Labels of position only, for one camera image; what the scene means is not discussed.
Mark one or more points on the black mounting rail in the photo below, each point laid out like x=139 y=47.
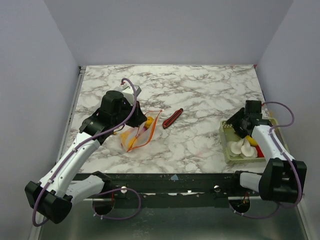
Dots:
x=170 y=190

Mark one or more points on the clear zip top bag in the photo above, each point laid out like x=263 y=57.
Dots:
x=137 y=137

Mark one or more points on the yellow toy mango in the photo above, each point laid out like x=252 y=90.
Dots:
x=251 y=141

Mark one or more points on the beige plastic basket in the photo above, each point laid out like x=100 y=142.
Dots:
x=264 y=135

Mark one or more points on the red toy pepper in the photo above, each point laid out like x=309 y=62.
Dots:
x=259 y=152

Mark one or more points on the white toy garlic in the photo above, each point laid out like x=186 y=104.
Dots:
x=248 y=151
x=235 y=147

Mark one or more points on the yellow toy bell pepper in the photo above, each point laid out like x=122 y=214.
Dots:
x=128 y=139

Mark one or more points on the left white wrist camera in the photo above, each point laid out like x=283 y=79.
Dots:
x=128 y=92

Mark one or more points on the red black utility knife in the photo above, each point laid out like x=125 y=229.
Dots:
x=169 y=121

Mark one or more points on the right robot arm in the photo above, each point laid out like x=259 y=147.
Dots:
x=283 y=177

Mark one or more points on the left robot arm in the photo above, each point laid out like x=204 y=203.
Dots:
x=54 y=195

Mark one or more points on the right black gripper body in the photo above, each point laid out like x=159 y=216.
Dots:
x=236 y=121

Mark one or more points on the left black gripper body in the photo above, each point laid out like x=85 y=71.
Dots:
x=127 y=108

